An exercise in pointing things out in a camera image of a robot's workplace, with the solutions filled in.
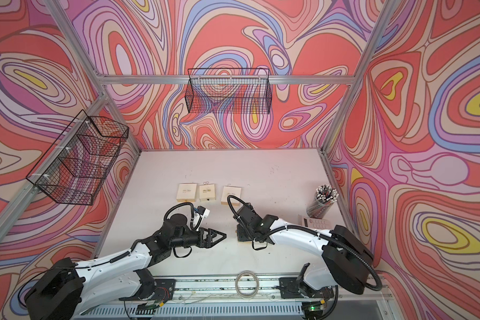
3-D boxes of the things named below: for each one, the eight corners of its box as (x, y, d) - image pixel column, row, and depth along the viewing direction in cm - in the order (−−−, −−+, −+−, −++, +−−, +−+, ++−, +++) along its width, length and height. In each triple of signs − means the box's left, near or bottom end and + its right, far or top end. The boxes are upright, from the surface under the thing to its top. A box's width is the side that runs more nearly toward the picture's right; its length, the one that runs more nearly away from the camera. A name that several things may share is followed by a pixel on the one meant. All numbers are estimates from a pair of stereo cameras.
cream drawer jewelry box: (177, 202, 99) (175, 198, 96) (180, 186, 105) (179, 182, 103) (195, 202, 99) (194, 198, 96) (198, 186, 105) (197, 182, 103)
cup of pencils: (309, 219, 93) (320, 200, 79) (305, 204, 98) (315, 184, 84) (326, 219, 93) (340, 200, 79) (321, 204, 98) (334, 184, 84)
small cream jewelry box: (198, 201, 99) (197, 198, 97) (200, 187, 104) (200, 184, 102) (215, 200, 99) (214, 198, 97) (216, 187, 104) (216, 184, 102)
